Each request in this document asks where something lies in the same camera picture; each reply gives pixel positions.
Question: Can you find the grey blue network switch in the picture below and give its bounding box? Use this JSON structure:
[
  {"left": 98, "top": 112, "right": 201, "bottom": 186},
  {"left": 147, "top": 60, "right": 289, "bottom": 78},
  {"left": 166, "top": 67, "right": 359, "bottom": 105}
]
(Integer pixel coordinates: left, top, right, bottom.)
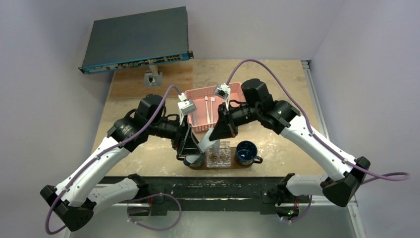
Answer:
[{"left": 79, "top": 6, "right": 194, "bottom": 74}]

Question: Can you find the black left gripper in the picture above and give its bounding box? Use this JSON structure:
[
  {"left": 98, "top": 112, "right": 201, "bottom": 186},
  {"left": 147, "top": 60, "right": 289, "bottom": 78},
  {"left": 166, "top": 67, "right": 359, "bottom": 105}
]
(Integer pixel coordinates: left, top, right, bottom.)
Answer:
[{"left": 148, "top": 113, "right": 203, "bottom": 155}]

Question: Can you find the brown wooden board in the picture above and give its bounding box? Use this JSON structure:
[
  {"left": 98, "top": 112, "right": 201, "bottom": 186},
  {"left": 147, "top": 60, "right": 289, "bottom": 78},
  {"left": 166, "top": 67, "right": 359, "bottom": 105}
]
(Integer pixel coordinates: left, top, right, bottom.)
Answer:
[{"left": 108, "top": 62, "right": 193, "bottom": 99}]

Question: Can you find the clear glass toothbrush holder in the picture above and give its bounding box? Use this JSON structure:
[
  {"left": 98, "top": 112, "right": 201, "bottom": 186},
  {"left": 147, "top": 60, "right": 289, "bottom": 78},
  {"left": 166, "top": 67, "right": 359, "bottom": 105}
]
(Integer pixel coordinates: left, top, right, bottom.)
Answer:
[{"left": 206, "top": 141, "right": 233, "bottom": 169}]

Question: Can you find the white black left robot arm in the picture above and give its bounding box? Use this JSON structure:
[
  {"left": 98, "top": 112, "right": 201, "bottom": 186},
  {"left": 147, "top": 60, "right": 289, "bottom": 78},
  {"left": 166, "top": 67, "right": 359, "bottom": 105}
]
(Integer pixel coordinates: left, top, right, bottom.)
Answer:
[{"left": 40, "top": 94, "right": 205, "bottom": 232}]

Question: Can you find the grey metal bracket stand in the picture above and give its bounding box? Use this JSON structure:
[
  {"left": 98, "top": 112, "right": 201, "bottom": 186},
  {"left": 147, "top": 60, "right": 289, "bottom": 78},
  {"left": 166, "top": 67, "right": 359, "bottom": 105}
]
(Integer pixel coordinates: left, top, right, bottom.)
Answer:
[{"left": 144, "top": 65, "right": 163, "bottom": 87}]

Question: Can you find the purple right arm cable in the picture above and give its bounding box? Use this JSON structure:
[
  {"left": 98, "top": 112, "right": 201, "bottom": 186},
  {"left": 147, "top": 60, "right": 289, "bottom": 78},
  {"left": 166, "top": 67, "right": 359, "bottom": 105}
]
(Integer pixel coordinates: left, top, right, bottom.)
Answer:
[{"left": 225, "top": 59, "right": 411, "bottom": 184}]

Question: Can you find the black table front rail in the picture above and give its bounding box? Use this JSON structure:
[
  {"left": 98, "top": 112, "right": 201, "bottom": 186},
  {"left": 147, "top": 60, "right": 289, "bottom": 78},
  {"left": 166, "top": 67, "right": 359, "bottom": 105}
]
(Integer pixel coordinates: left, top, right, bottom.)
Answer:
[{"left": 94, "top": 177, "right": 335, "bottom": 216}]

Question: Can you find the grey blue toothbrush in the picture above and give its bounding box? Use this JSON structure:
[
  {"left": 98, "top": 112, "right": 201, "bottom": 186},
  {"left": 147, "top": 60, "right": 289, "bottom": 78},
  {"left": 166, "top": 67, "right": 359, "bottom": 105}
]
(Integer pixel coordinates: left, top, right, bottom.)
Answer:
[{"left": 192, "top": 112, "right": 197, "bottom": 125}]

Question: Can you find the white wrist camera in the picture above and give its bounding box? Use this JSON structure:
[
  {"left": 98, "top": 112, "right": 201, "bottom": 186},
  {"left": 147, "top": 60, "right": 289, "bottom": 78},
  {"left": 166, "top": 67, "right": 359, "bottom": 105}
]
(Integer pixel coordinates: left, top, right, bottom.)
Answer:
[
  {"left": 177, "top": 93, "right": 197, "bottom": 116},
  {"left": 213, "top": 83, "right": 231, "bottom": 100}
]

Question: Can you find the blue capped toothpaste tube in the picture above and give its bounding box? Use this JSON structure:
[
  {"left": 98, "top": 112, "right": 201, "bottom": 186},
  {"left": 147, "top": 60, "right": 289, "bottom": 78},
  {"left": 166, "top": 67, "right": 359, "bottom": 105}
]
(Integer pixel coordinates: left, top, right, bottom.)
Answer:
[{"left": 183, "top": 127, "right": 216, "bottom": 166}]

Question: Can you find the aluminium frame rail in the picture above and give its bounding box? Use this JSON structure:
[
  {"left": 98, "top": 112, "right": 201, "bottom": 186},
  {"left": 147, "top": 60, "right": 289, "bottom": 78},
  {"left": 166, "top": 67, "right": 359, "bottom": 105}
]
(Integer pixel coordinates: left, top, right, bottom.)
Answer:
[{"left": 301, "top": 60, "right": 330, "bottom": 140}]

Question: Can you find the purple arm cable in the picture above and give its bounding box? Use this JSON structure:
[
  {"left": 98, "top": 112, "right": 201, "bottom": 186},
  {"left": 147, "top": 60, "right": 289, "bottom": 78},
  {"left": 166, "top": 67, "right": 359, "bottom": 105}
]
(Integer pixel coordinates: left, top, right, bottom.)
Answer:
[
  {"left": 44, "top": 84, "right": 183, "bottom": 235},
  {"left": 225, "top": 59, "right": 411, "bottom": 184}
]

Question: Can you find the dark blue mug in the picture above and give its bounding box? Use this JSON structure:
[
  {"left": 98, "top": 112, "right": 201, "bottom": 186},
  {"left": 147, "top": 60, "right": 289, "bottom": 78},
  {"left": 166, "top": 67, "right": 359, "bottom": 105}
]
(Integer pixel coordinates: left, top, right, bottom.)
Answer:
[{"left": 235, "top": 140, "right": 263, "bottom": 166}]

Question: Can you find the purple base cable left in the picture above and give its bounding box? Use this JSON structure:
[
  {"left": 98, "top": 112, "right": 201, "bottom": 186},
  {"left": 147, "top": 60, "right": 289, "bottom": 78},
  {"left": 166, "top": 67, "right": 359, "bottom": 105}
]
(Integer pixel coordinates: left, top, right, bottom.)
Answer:
[{"left": 127, "top": 193, "right": 182, "bottom": 231}]

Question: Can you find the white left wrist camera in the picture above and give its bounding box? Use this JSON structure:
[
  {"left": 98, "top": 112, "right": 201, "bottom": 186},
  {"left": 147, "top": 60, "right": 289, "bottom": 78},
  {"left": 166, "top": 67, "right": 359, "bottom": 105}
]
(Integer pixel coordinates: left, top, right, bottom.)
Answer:
[{"left": 177, "top": 93, "right": 197, "bottom": 116}]

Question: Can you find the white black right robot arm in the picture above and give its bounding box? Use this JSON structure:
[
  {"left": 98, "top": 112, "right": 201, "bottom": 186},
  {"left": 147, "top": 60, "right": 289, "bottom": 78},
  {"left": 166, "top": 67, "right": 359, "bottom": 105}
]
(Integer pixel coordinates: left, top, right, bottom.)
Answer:
[{"left": 209, "top": 78, "right": 370, "bottom": 207}]

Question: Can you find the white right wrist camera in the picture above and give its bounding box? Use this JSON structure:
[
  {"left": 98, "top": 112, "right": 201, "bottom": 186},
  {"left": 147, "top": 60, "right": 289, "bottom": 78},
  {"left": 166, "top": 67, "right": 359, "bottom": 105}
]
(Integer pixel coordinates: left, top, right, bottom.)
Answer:
[{"left": 213, "top": 83, "right": 231, "bottom": 100}]

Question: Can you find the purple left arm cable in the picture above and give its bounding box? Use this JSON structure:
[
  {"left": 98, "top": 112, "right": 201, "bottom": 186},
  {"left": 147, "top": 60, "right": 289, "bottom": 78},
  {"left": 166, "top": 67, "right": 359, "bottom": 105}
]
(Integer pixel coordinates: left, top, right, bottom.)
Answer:
[{"left": 44, "top": 84, "right": 183, "bottom": 235}]

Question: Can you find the dark grey mug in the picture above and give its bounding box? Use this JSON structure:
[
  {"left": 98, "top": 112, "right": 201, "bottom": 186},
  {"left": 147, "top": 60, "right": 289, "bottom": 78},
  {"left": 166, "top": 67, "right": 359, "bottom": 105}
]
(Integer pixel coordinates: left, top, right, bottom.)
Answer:
[{"left": 189, "top": 153, "right": 207, "bottom": 169}]

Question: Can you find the oval wooden tray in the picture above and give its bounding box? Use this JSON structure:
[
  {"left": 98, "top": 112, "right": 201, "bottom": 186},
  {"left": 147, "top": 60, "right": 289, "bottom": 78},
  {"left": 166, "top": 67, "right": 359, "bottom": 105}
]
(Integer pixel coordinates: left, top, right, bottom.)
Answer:
[{"left": 189, "top": 147, "right": 252, "bottom": 170}]

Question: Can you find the pink plastic basket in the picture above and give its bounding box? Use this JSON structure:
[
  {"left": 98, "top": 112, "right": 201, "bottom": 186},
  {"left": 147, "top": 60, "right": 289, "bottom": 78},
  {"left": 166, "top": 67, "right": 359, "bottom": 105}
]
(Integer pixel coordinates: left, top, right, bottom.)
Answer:
[{"left": 184, "top": 86, "right": 224, "bottom": 133}]

